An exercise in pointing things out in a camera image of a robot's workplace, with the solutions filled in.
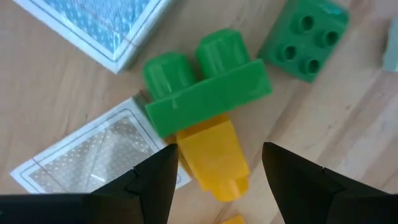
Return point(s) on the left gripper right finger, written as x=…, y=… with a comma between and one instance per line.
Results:
x=311, y=199

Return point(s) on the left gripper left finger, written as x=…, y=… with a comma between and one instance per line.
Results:
x=149, y=199

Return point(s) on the face-up playing card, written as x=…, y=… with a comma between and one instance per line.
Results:
x=87, y=155

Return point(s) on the yellow toy block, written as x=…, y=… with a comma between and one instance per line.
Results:
x=214, y=155

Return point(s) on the green two-stud block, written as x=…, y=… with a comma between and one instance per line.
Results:
x=205, y=99

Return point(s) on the flat yellow brick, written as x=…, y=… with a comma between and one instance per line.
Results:
x=233, y=220

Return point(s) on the small dark green brick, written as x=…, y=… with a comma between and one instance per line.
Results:
x=306, y=43

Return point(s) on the light teal brick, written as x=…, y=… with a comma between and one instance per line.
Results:
x=391, y=46

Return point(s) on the blue-backed playing card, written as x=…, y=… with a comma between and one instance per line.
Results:
x=93, y=25

